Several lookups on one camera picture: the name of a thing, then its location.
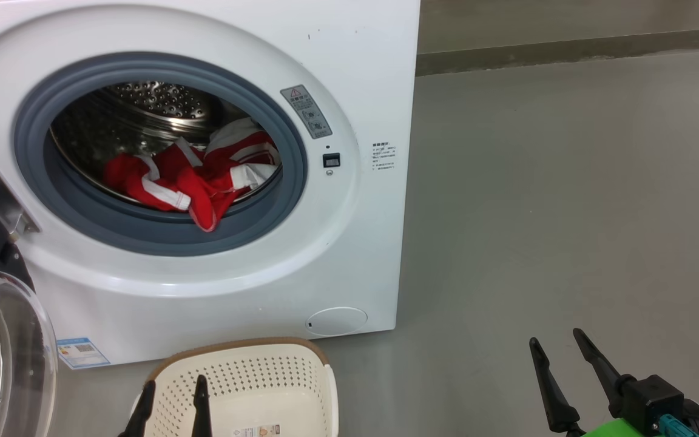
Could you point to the round white filter cover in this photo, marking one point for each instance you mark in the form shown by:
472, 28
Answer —
336, 321

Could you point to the red and white garment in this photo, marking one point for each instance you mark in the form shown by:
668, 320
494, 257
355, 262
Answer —
204, 176

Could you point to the small printed text label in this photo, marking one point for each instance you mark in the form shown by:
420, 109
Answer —
384, 156

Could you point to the paper basket label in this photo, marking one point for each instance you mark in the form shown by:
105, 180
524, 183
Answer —
255, 431

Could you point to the teal right camera connector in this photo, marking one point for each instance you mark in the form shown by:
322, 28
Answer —
670, 426

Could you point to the steel perforated washer drum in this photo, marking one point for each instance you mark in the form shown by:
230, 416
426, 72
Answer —
119, 127

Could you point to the blue energy label sticker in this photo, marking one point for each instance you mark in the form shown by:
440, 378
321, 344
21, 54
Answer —
82, 353

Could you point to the white front-load washing machine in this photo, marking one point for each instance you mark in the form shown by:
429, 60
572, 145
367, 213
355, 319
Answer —
355, 60

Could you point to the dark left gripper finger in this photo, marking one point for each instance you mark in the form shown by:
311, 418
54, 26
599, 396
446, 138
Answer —
201, 413
142, 419

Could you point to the cream perforated laundry basket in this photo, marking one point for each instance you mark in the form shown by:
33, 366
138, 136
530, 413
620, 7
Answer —
276, 376

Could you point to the black door latch socket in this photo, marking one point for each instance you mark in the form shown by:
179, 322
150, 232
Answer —
331, 160

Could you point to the grey rubber door gasket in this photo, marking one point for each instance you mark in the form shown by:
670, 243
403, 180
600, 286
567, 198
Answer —
34, 152

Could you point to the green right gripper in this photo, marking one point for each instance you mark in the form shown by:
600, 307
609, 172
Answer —
613, 431

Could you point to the grey warning sticker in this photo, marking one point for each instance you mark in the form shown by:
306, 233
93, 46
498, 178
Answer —
307, 112

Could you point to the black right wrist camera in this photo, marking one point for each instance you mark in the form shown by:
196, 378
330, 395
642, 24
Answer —
653, 397

